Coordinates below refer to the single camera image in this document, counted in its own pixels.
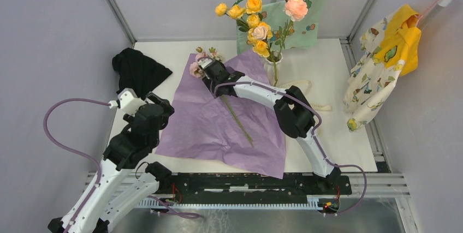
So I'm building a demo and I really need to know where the small pink rose stem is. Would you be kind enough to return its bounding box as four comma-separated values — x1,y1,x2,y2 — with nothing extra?
189,46,254,148

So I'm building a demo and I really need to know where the black cloth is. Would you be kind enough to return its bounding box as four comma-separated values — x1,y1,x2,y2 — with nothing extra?
112,48,173,99

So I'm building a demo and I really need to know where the purple wrapping paper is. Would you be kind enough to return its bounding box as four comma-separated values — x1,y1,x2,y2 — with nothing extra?
156,53,286,179

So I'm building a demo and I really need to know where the single pale pink bud stem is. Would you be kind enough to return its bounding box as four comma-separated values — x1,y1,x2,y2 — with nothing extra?
250,25,279,86

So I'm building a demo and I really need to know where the yellow rose stem bunch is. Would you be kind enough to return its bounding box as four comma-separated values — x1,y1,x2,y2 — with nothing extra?
215,0,272,48

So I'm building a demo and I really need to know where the large pink rose stem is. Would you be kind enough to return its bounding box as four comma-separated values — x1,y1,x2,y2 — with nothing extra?
279,0,308,52

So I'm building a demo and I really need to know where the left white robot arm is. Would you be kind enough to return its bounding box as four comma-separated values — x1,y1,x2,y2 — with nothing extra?
43,88,175,232

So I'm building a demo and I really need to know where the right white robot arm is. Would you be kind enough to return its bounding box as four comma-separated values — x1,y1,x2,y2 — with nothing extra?
198,57,341,194

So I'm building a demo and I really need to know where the white ribbed vase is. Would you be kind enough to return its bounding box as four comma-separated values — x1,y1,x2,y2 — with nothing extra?
262,51,283,86

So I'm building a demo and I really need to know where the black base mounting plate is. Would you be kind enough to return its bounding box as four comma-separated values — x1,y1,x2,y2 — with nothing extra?
155,173,352,205

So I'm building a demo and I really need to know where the green cartoon print towel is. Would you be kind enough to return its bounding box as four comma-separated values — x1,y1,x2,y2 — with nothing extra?
236,0,327,54

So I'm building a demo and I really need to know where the small circuit board with LED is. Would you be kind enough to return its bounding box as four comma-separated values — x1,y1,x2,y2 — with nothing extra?
322,202,337,213

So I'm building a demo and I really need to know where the yellow cartoon print shirt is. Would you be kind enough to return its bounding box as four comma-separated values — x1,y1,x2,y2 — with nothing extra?
343,4,422,132

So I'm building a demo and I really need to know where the pink clothes hanger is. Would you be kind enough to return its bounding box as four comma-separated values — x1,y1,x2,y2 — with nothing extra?
416,0,441,26

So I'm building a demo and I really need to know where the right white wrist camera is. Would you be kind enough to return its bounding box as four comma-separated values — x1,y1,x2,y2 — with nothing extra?
198,57,218,76

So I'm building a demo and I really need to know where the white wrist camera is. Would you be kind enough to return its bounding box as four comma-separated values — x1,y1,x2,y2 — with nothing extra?
198,57,218,76
108,88,146,116

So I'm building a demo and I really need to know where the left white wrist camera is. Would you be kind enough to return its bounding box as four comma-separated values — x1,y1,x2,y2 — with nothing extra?
108,88,146,116

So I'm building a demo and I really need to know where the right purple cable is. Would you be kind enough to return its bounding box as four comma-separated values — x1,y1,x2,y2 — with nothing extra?
197,56,368,216

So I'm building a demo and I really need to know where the purple cable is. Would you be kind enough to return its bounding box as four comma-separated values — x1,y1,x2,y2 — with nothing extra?
197,56,368,216
43,98,203,233

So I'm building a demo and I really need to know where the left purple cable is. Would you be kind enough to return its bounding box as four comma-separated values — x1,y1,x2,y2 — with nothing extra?
43,98,203,233

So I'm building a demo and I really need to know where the white slotted cable duct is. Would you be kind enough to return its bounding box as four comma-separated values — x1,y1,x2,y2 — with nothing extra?
136,194,339,211

